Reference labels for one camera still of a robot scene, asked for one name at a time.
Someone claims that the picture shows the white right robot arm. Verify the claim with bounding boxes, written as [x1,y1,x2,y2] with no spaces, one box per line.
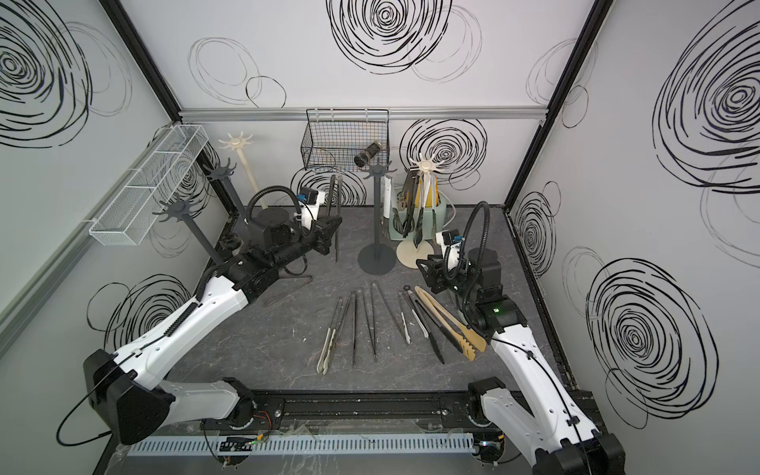
[415,245,625,474]

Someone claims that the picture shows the black wire wall basket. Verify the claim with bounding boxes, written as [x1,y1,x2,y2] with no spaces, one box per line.
[300,108,390,171]

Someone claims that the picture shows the slim black tongs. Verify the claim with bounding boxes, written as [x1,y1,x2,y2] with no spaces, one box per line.
[360,281,411,362]

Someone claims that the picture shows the small steel tongs white tip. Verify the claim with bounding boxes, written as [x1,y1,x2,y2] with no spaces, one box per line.
[397,290,429,344]

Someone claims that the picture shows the white wire wall basket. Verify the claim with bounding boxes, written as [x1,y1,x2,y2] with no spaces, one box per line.
[89,125,208,247]

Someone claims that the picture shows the dark grey rack stand back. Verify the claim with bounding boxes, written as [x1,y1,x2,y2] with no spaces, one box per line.
[357,164,396,276]

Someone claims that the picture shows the wooden bamboo tongs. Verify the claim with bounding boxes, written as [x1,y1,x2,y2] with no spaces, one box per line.
[415,286,487,361]

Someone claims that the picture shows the white handled slotted steel tongs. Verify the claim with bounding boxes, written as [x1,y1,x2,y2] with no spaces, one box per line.
[427,173,439,241]

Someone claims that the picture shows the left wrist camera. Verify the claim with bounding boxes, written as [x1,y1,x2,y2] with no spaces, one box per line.
[297,187,327,230]

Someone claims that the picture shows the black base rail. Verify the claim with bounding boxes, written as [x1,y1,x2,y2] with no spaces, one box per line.
[245,377,506,433]

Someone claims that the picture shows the black pepper grinder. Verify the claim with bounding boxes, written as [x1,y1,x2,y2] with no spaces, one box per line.
[353,142,382,168]

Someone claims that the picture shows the tall cream utensil rack stand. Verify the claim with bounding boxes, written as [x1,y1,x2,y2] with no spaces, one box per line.
[218,132,260,193]

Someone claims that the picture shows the grey cable duct strip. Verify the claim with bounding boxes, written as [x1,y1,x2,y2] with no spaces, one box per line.
[128,433,475,457]

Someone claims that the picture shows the dark grey rack stand front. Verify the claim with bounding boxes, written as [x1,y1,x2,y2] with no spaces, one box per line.
[154,199,225,265]

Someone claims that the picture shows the steel wire tongs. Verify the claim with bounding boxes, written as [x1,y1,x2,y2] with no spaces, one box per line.
[262,275,314,308]

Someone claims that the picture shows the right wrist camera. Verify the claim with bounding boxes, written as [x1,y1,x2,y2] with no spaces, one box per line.
[435,229,464,270]

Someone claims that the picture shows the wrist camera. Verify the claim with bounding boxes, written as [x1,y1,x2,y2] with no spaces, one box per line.
[297,187,327,230]
[435,229,464,270]

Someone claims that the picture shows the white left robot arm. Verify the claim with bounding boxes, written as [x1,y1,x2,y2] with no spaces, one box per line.
[83,216,342,445]

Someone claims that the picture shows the dark grey rack stand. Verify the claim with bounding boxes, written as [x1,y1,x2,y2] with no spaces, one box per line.
[154,199,225,265]
[203,160,247,219]
[357,164,396,276]

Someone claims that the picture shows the black slotted spatula tongs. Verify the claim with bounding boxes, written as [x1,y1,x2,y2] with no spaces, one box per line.
[392,170,420,238]

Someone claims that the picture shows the clear handled steel tongs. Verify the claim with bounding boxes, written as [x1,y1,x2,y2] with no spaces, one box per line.
[381,174,393,238]

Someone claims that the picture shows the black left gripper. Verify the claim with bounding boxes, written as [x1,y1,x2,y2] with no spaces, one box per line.
[272,216,342,274]

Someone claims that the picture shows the black nylon tongs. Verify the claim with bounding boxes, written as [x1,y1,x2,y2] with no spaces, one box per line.
[403,285,464,364]

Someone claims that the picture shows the yellow sponge toast slice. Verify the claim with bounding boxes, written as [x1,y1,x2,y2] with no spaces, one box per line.
[415,174,441,208]

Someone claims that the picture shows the dark grey rack stand middle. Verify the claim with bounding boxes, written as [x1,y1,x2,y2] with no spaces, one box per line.
[203,160,247,219]

